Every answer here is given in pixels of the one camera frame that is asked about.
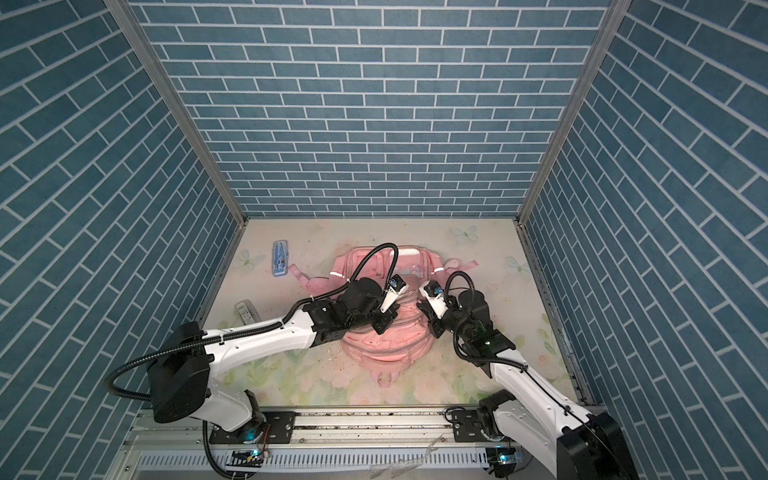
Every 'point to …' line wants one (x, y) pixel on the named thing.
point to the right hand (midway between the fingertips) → (418, 301)
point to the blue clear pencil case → (280, 256)
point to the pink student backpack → (408, 343)
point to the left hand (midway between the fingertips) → (399, 306)
